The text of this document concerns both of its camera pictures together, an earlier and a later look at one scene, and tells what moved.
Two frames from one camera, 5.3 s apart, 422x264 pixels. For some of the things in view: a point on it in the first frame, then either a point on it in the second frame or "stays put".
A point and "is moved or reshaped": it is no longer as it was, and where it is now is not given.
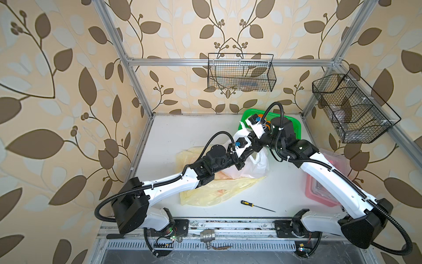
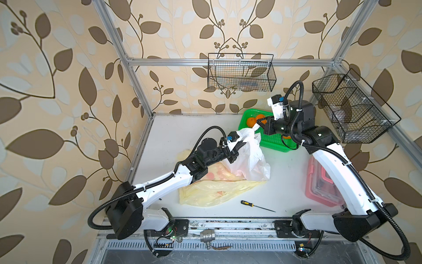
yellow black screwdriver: x=251 y=204 stays put
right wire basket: x=358 y=114 stays put
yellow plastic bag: x=219 y=192 stays put
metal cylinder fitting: x=207 y=235 stays put
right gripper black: x=255 y=141 → x=268 y=127
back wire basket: x=246 y=72 stays put
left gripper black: x=239 y=160 → x=231 y=154
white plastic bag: x=256 y=166 is moved or reshaped
